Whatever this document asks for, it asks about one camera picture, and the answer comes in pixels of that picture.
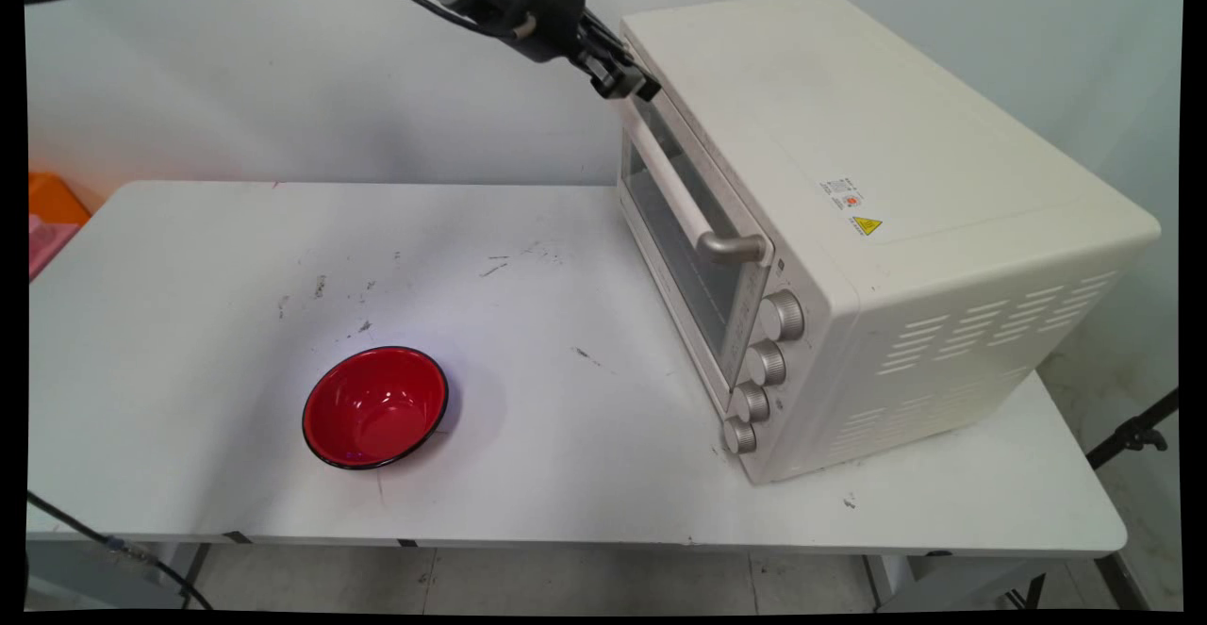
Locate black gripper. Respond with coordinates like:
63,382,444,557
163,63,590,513
449,0,662,102

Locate silver oven knob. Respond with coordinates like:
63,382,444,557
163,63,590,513
758,290,806,344
720,416,759,456
747,339,788,388
733,381,772,425

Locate black cable with blue connector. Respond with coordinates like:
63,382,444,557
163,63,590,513
25,490,215,611

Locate orange box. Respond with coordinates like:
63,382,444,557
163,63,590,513
27,173,93,228

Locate red bowl with black rim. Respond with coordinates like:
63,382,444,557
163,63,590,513
302,346,451,471

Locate black tripod stand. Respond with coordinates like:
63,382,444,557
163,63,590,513
1084,387,1181,472

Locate pink box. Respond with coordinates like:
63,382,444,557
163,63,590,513
27,214,79,283

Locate grey metal table leg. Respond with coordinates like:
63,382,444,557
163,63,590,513
26,541,210,609

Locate cream toaster oven body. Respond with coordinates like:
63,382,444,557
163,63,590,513
613,0,1163,485

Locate oven glass door with handle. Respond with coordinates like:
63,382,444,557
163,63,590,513
603,41,780,419

